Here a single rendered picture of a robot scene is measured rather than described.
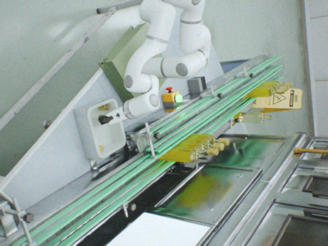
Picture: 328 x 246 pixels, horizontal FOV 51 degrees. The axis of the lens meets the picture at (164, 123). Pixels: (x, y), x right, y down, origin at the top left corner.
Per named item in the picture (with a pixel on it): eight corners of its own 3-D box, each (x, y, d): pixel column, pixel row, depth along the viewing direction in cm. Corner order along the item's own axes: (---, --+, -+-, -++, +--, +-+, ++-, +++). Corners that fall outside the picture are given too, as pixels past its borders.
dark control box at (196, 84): (189, 92, 213) (200, 92, 208) (186, 80, 211) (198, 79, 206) (195, 89, 220) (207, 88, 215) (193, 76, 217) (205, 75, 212)
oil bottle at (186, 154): (158, 160, 169) (195, 164, 156) (155, 149, 168) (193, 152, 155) (165, 155, 173) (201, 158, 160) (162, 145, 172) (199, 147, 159)
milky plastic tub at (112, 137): (86, 158, 150) (100, 160, 144) (72, 109, 143) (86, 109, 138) (113, 143, 163) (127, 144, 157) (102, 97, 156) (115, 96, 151)
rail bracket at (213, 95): (199, 99, 200) (220, 98, 192) (197, 87, 198) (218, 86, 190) (203, 97, 203) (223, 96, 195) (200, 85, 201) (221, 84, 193)
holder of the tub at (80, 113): (89, 169, 151) (101, 171, 147) (72, 110, 144) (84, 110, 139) (115, 153, 164) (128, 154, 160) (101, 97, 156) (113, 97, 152)
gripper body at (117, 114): (127, 122, 132) (109, 128, 139) (144, 113, 140) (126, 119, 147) (119, 104, 131) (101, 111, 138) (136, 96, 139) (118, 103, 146)
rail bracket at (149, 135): (140, 157, 158) (161, 160, 150) (132, 123, 153) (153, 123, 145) (144, 155, 160) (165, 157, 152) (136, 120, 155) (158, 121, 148)
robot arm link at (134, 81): (157, 37, 132) (142, 90, 137) (132, 30, 123) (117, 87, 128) (173, 43, 127) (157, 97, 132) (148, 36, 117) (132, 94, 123)
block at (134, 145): (127, 153, 161) (139, 154, 157) (123, 134, 159) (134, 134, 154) (132, 150, 164) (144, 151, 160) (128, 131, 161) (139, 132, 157)
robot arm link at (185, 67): (156, 60, 149) (188, 58, 139) (174, 51, 158) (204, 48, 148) (162, 82, 152) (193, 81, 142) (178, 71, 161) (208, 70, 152)
